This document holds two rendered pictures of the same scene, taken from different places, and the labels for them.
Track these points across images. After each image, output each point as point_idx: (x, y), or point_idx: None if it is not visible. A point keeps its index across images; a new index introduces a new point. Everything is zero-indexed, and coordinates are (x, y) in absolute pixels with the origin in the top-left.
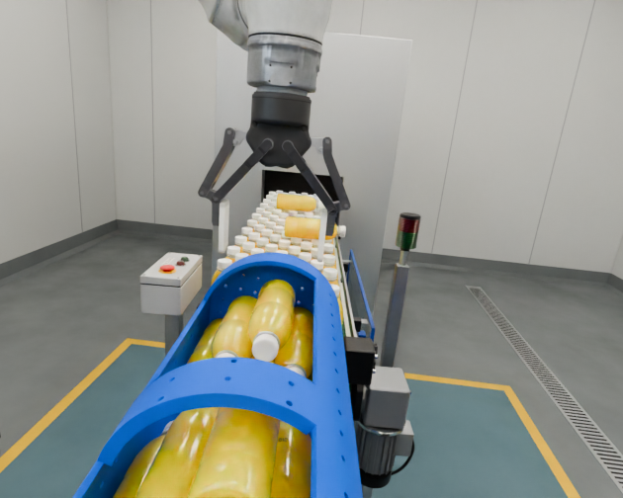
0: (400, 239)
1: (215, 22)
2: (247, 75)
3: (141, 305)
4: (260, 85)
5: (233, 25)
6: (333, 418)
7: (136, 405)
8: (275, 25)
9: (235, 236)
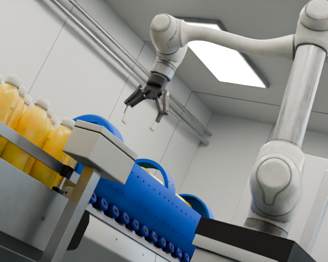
0: None
1: (180, 47)
2: (171, 78)
3: (126, 179)
4: (167, 81)
5: (175, 50)
6: None
7: (171, 179)
8: None
9: (20, 78)
